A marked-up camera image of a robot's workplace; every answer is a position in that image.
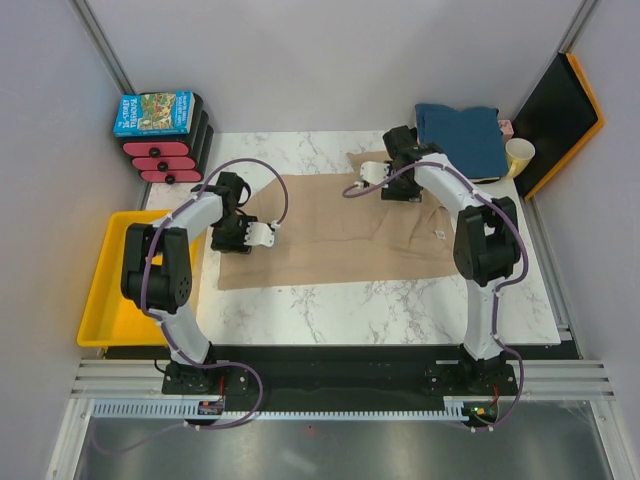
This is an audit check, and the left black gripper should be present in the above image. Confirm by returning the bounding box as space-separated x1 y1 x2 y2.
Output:
210 215 257 255

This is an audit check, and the beige t-shirt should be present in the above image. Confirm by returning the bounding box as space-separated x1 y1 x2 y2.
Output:
218 172 458 290

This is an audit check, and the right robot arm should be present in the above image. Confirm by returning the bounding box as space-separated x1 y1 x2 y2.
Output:
381 126 521 394

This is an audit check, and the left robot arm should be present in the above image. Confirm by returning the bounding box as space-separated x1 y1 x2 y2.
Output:
121 172 257 393

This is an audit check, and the folded blue t-shirt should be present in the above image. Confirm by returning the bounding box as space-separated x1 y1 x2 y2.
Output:
415 103 508 178

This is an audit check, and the black pink drawer unit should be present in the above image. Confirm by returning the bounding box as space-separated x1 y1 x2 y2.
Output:
117 93 214 185

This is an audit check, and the pink box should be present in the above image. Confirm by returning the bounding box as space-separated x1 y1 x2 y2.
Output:
498 119 514 143

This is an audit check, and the yellow mug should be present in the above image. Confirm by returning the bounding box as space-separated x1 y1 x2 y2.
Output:
505 138 536 179

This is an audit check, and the blue treehouse book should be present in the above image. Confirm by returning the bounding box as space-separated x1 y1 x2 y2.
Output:
112 90 201 138

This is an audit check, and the yellow plastic bin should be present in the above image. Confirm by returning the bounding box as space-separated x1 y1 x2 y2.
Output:
75 210 206 348

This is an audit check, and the black orange tray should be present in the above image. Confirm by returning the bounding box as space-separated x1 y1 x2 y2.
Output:
512 53 605 200

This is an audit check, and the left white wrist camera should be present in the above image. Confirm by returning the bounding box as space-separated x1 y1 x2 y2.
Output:
244 222 275 248

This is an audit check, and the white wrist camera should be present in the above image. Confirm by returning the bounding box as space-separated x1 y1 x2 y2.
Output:
244 222 275 248
360 161 391 188

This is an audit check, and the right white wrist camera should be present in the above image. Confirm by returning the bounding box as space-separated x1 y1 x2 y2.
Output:
360 161 391 188

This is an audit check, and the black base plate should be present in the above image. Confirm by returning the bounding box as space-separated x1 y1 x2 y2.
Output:
162 346 518 411

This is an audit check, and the aluminium frame rail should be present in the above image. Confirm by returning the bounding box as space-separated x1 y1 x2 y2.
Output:
71 360 163 399

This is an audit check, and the white cable duct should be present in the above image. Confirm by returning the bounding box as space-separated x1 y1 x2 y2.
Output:
91 398 469 422

